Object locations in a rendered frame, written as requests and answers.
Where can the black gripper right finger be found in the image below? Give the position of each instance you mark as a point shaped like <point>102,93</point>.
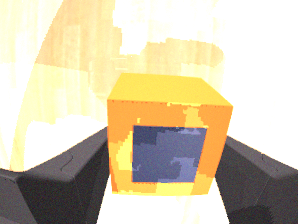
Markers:
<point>255,188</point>

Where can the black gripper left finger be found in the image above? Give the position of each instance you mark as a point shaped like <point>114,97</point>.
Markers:
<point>66,189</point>

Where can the orange block with blue square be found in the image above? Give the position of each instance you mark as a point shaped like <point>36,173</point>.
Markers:
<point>165,134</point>

